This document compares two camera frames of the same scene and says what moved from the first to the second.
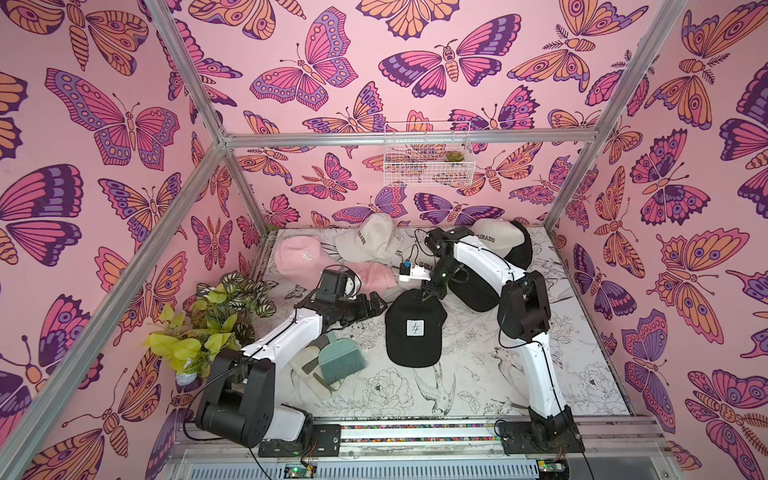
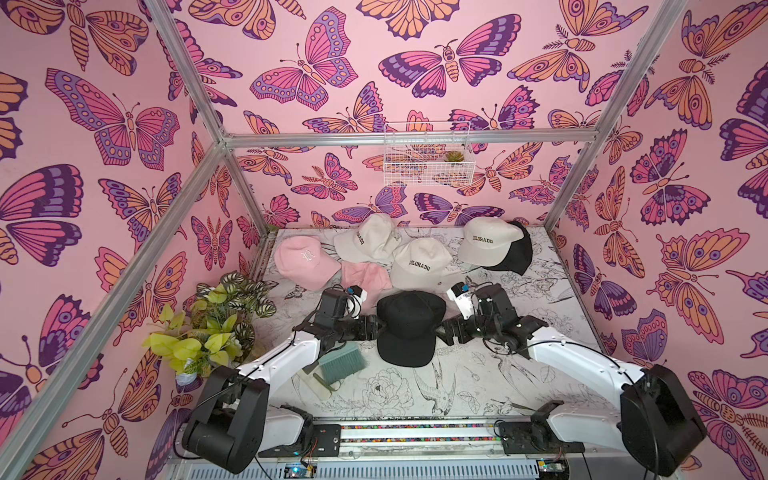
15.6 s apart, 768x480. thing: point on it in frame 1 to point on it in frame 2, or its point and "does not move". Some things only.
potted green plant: (220, 317) does not move
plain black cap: (472, 290) to (407, 323)
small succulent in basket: (454, 156) does not move
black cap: (522, 255) does not move
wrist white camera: (413, 275) to (462, 294)
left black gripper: (362, 311) to (366, 328)
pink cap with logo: (300, 260) does not move
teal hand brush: (340, 359) does not move
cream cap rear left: (376, 239) does not move
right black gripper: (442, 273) to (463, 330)
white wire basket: (428, 153) does not move
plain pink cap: (374, 278) does not move
